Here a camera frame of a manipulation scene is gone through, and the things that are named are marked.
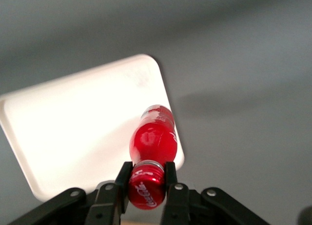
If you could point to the cream plastic tray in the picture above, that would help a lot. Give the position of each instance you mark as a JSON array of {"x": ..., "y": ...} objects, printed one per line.
[{"x": 73, "y": 127}]

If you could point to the red coke bottle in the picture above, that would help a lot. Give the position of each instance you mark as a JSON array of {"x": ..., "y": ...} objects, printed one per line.
[{"x": 153, "y": 142}]

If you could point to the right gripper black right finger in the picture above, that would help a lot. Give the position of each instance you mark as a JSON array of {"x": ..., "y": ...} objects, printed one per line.
[{"x": 176, "y": 205}]

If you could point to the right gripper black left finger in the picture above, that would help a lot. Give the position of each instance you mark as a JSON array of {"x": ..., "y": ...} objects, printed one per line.
[{"x": 109, "y": 203}]

